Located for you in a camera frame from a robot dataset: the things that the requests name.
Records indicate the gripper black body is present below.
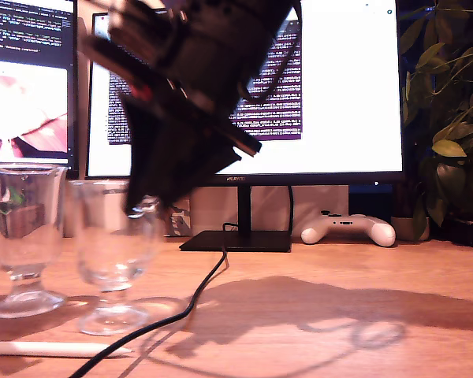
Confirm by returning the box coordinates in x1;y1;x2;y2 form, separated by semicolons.
78;19;279;158

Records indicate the small footed glass cup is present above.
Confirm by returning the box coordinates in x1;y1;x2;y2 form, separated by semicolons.
0;163;69;319
66;179;162;336

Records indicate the white pen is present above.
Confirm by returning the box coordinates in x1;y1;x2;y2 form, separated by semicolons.
0;341;134;359

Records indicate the leaf print picture card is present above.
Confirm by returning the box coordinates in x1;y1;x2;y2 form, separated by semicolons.
163;196;192;237

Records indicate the large black Huawei monitor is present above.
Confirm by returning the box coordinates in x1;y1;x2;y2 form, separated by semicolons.
84;0;405;253

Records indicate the black monitor showing code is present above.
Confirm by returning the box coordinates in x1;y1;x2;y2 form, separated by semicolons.
0;0;80;178

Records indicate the white game controller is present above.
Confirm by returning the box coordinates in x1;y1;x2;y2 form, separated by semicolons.
300;210;397;248

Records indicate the green leafy house plant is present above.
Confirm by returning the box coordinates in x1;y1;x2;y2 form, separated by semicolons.
397;0;473;237

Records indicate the thin black camera cable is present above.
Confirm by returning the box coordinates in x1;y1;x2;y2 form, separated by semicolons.
238;39;301;102

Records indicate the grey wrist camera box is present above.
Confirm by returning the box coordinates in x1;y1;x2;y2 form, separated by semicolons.
106;0;182;60

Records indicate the black monitor power cable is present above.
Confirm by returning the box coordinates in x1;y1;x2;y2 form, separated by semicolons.
286;184;296;237

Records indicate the thick black table cable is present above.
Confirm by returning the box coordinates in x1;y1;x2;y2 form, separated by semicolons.
69;222;241;378

